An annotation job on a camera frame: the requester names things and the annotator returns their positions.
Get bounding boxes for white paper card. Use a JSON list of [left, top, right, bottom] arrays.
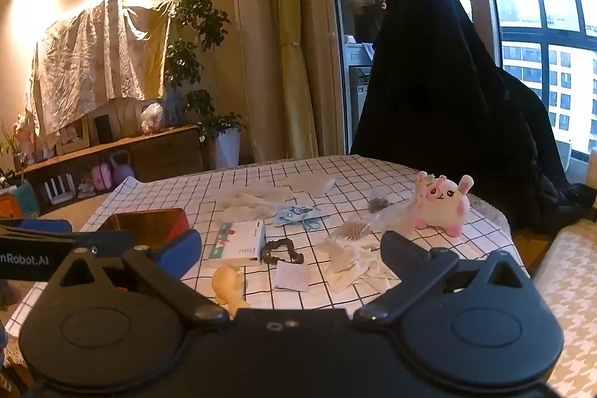
[[273, 261, 311, 292]]

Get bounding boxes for hanging cream sheet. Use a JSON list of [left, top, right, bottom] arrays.
[[24, 0, 174, 147]]

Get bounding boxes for red metal tin box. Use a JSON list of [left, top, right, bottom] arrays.
[[98, 208, 190, 248]]

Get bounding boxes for potted green plant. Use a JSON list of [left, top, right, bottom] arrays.
[[164, 0, 246, 169]]

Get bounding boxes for purple kettlebell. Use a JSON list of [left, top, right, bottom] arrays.
[[109, 150, 135, 185]]

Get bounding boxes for small bag dried flowers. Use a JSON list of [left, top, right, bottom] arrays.
[[367, 187, 392, 214]]

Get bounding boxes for white teal book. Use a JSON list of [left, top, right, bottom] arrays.
[[206, 221, 265, 268]]

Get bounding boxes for picture frame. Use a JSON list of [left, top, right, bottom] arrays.
[[57, 116, 90, 156]]

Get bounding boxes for yellow curtain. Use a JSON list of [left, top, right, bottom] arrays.
[[272, 0, 344, 159]]

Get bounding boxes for white standing air conditioner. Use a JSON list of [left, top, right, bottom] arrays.
[[234, 0, 286, 163]]

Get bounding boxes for white tissue sheet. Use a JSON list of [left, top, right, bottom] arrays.
[[278, 173, 336, 197]]

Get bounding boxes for checkered white tablecloth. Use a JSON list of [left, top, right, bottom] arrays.
[[5, 153, 529, 339]]

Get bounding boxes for white gauze cloth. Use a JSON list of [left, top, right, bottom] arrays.
[[216, 185, 293, 223]]

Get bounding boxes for wooden sideboard cabinet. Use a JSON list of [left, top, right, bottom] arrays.
[[23, 125, 206, 214]]

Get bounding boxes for clear plastic bag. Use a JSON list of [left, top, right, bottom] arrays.
[[330, 199, 417, 241]]

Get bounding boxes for brown hair scrunchie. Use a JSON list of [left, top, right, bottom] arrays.
[[260, 237, 304, 266]]

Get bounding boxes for pink toy case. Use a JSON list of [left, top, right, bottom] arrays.
[[91, 163, 113, 191]]

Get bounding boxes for black cloth covered stand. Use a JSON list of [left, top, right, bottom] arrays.
[[351, 0, 596, 235]]

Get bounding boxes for pink plush bunny toy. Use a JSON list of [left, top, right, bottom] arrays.
[[415, 171, 473, 237]]

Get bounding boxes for blue white printed pouch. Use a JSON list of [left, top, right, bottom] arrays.
[[273, 205, 330, 231]]

